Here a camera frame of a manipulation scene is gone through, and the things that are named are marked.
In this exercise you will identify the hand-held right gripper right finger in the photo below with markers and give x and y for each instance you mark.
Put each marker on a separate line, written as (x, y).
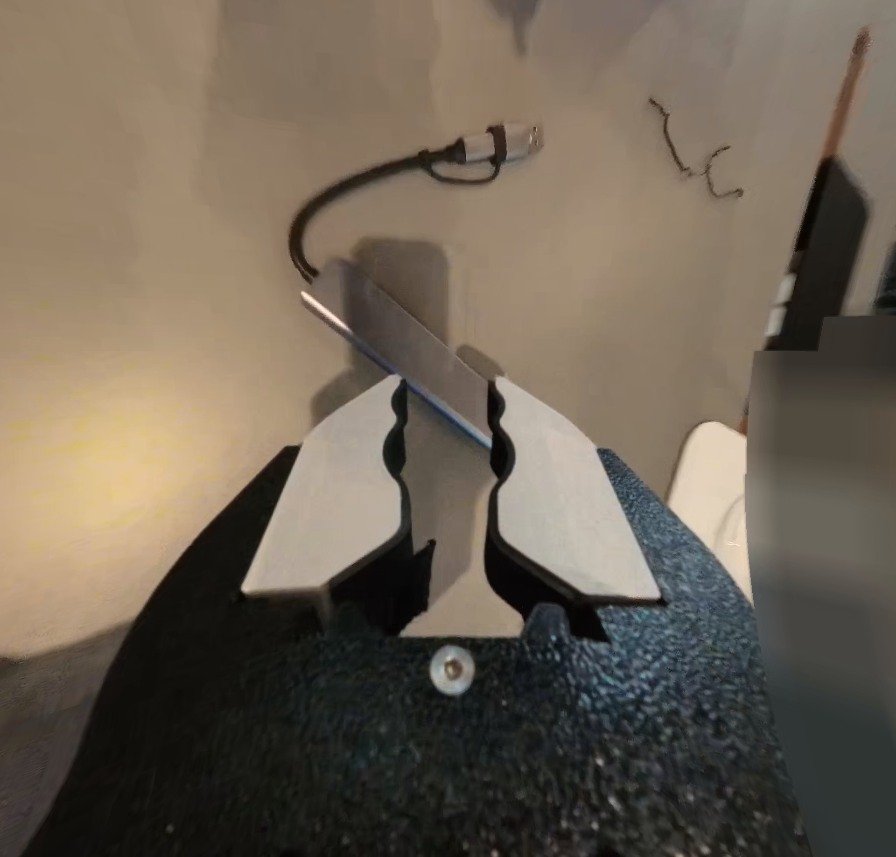
(567, 514)

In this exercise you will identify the black upright panel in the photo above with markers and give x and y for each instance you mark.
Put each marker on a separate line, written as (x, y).
(826, 262)

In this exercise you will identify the white display stand base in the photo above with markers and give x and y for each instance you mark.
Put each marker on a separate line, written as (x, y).
(707, 479)

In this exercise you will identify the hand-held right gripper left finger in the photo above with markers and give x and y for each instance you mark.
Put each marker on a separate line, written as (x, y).
(329, 507)

